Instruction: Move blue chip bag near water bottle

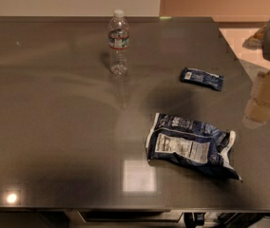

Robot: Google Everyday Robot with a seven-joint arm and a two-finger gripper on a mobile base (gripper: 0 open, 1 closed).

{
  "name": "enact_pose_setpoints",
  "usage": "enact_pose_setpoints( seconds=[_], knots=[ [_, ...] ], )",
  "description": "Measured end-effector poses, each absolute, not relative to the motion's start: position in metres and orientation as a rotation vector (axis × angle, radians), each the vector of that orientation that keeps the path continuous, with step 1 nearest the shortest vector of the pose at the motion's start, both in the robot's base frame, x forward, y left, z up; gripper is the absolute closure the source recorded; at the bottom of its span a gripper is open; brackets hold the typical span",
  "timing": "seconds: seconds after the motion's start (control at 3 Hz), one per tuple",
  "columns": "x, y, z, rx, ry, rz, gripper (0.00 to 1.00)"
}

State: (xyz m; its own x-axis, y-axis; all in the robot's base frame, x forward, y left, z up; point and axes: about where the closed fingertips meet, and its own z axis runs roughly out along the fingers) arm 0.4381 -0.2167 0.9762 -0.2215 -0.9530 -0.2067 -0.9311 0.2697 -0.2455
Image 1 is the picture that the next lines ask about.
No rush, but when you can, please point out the small blue snack packet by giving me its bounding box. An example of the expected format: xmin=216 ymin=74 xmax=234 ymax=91
xmin=181 ymin=67 xmax=224 ymax=91

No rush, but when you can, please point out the blue chip bag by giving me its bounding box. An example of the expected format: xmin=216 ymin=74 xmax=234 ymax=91
xmin=145 ymin=113 xmax=241 ymax=181

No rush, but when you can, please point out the clear plastic water bottle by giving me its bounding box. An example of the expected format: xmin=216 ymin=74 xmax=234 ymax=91
xmin=107 ymin=9 xmax=129 ymax=75

